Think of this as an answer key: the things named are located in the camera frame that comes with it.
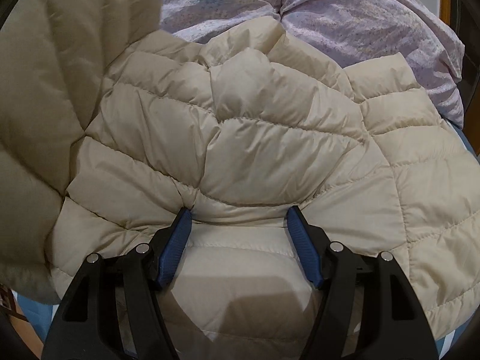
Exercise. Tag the lilac crumpled duvet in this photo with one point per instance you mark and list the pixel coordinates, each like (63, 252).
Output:
(348, 31)

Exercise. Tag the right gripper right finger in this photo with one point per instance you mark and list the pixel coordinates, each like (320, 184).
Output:
(393, 324)

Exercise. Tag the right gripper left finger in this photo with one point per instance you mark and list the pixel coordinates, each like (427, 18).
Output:
(86, 324)

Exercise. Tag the beige quilted puffer jacket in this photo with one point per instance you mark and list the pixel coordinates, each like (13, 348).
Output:
(109, 126)

